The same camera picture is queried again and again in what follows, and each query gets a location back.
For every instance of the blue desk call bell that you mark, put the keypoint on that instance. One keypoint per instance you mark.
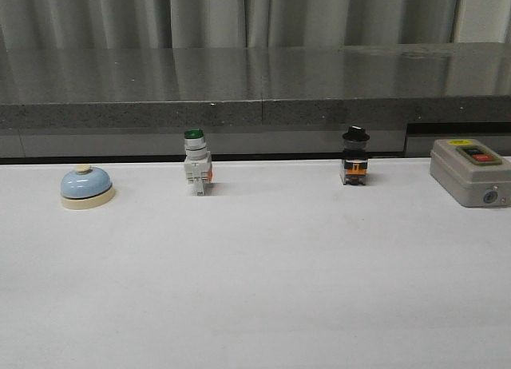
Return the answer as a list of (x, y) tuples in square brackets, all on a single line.
[(86, 187)]

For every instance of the green pushbutton switch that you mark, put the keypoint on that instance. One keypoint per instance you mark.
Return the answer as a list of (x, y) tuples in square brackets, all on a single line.
[(198, 161)]

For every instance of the grey granite counter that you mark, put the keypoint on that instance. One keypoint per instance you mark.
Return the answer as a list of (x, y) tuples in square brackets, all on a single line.
[(128, 104)]

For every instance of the grey on-off switch box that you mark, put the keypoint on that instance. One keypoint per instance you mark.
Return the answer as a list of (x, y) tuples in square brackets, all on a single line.
[(472, 173)]

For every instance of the grey curtain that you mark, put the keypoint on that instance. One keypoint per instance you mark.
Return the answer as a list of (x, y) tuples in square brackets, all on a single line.
[(115, 24)]

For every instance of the black rotary selector switch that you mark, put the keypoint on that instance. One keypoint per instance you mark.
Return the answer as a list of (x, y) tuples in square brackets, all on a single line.
[(355, 159)]

